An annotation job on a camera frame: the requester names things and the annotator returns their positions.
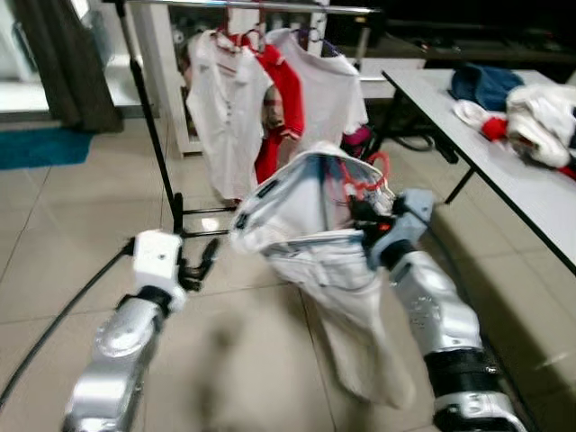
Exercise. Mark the red plastic hanger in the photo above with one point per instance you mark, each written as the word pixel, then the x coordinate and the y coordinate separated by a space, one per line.
pixel 364 189

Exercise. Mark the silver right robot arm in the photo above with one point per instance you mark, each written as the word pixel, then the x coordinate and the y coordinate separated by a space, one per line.
pixel 441 315

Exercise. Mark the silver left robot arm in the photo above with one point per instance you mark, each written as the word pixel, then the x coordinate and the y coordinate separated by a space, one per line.
pixel 117 351

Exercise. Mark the magenta cloth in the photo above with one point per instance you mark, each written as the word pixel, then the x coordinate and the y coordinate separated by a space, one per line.
pixel 355 139

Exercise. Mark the white polo shirt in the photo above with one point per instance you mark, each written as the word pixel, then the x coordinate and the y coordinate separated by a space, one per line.
pixel 225 117

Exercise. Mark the red shirt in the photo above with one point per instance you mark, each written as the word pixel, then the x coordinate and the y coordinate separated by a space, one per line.
pixel 286 90

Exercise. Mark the white garment with red cuff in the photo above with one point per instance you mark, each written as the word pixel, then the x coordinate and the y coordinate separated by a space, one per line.
pixel 477 121

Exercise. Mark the white long table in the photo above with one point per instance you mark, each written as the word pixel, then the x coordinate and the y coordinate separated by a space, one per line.
pixel 504 171

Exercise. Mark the metal clothes rack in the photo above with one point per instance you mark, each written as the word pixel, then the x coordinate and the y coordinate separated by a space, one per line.
pixel 150 117

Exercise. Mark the blue garment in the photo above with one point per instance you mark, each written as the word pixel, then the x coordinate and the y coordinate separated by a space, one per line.
pixel 486 85

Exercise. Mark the teal floor mat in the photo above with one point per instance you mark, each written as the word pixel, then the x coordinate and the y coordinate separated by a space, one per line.
pixel 40 148

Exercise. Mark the white crumpled garment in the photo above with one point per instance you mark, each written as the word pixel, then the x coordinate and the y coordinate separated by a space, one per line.
pixel 544 121

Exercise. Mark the black media unit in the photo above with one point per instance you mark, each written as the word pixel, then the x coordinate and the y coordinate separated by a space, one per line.
pixel 486 40

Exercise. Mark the grey curtain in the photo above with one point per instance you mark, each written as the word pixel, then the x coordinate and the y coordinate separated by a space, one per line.
pixel 67 63

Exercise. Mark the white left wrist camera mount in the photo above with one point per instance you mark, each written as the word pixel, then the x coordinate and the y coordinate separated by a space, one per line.
pixel 157 259

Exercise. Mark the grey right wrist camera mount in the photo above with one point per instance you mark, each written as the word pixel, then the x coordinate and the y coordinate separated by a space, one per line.
pixel 400 220

